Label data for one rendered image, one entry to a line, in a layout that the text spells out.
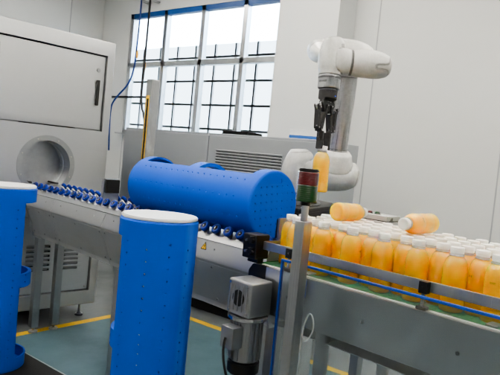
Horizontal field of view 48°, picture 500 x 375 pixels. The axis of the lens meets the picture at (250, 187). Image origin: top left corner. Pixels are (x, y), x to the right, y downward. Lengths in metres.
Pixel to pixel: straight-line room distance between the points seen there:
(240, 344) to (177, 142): 3.05
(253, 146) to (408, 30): 1.79
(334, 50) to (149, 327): 1.25
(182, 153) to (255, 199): 2.59
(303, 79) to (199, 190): 2.97
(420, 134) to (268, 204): 2.87
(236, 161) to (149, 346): 2.52
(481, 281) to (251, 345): 0.78
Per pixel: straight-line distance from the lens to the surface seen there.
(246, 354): 1.97
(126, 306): 2.02
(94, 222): 3.13
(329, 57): 2.25
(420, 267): 1.72
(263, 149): 4.17
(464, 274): 1.68
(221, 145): 4.44
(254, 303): 1.90
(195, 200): 2.42
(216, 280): 2.37
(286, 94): 5.30
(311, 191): 1.67
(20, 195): 2.80
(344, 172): 2.86
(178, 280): 1.99
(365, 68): 2.27
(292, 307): 1.73
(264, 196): 2.22
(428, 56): 5.04
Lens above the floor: 1.27
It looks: 3 degrees down
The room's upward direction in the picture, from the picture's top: 6 degrees clockwise
